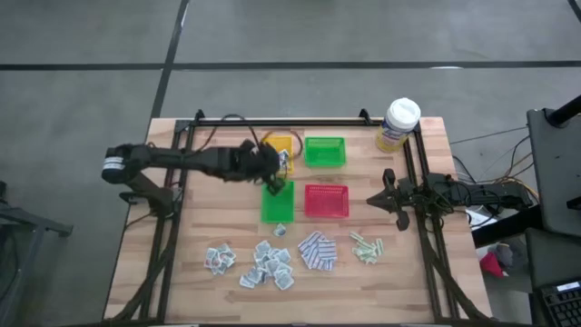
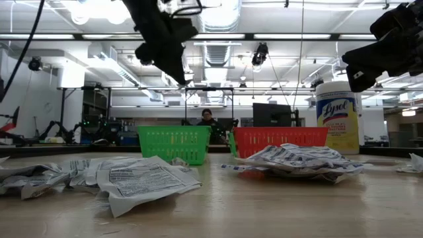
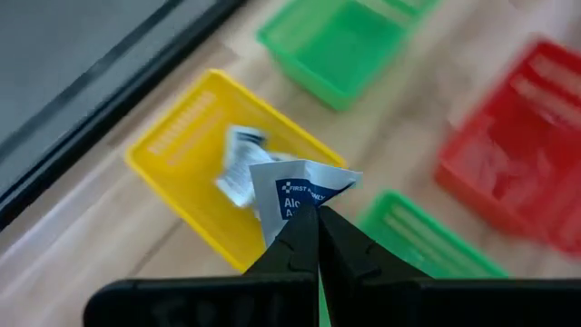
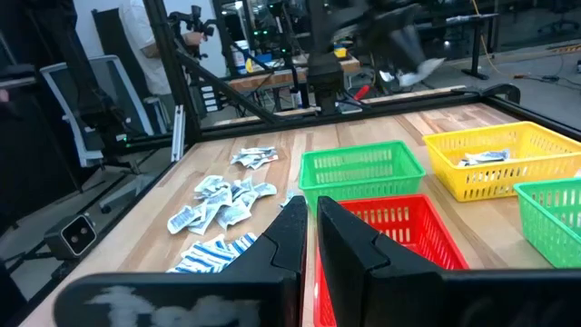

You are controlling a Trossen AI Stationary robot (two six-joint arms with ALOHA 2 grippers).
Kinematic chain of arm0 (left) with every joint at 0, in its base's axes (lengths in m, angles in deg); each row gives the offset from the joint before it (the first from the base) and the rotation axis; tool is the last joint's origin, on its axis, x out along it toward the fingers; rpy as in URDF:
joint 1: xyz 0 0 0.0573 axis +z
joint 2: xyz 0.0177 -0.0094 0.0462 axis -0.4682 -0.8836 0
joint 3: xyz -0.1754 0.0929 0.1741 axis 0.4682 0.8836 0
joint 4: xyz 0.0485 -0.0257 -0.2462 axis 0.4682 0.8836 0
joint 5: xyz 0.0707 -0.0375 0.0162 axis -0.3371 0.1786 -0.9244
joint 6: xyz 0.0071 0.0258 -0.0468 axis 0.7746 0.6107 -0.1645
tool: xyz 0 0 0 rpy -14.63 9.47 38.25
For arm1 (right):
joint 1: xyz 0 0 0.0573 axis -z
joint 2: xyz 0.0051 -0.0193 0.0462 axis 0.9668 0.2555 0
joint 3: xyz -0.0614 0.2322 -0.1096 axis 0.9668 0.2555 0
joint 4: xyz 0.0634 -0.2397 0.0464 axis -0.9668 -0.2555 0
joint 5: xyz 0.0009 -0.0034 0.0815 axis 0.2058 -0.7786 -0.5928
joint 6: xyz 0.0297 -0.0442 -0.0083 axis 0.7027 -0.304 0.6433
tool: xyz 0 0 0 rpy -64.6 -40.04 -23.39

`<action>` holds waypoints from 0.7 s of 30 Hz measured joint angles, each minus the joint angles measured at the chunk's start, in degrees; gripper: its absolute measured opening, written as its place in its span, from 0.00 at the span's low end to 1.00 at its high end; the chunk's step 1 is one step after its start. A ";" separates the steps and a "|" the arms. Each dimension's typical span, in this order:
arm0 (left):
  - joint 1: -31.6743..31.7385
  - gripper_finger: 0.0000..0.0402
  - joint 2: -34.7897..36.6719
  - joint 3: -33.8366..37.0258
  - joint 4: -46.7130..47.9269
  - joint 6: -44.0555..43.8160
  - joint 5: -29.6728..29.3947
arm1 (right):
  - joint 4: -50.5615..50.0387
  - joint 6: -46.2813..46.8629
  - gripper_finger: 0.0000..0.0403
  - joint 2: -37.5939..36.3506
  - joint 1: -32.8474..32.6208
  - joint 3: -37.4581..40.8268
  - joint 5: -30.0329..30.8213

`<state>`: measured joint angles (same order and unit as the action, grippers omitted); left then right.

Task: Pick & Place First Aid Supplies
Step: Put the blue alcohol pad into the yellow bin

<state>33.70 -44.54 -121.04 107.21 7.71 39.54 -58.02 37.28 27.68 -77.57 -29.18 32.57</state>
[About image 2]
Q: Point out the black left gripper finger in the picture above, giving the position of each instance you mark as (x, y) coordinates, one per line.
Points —
(180, 59)
(170, 67)

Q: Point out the white LED light bar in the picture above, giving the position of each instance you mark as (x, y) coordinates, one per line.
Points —
(357, 36)
(109, 36)
(291, 36)
(49, 36)
(221, 36)

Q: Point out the black overhead camera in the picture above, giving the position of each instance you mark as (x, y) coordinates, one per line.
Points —
(259, 54)

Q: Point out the person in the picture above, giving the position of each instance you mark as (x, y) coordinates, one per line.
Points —
(209, 127)

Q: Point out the dark equipment rack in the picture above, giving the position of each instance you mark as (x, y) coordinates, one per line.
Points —
(96, 109)

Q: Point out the white blue alcohol wipe packet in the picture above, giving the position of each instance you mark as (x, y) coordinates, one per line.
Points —
(36, 191)
(77, 165)
(99, 165)
(26, 172)
(155, 159)
(145, 182)
(180, 162)

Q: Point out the blue box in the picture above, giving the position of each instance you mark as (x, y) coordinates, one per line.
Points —
(129, 139)

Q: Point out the black mounted camera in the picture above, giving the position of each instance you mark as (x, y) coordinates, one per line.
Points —
(34, 63)

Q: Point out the Lysol wipes canister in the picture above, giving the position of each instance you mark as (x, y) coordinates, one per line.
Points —
(337, 112)

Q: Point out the green plastic basket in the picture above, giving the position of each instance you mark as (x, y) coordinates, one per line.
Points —
(175, 142)
(232, 143)

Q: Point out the black computer monitor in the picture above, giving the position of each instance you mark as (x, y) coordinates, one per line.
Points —
(271, 114)

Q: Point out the black background rig frame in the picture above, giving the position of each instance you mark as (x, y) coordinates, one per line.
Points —
(209, 89)

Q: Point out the black background robot arm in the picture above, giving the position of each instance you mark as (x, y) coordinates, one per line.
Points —
(53, 124)

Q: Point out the red plastic basket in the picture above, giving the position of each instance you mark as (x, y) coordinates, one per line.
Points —
(264, 137)

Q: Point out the small pale sachet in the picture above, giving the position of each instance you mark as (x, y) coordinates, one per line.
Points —
(414, 163)

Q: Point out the silver ceiling air duct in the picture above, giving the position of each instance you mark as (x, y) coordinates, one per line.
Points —
(218, 56)

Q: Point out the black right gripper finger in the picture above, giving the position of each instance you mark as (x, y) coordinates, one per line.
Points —
(367, 67)

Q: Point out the white blue-striped bandage wrapper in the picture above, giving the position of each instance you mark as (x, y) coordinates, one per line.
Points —
(238, 168)
(330, 172)
(281, 155)
(324, 153)

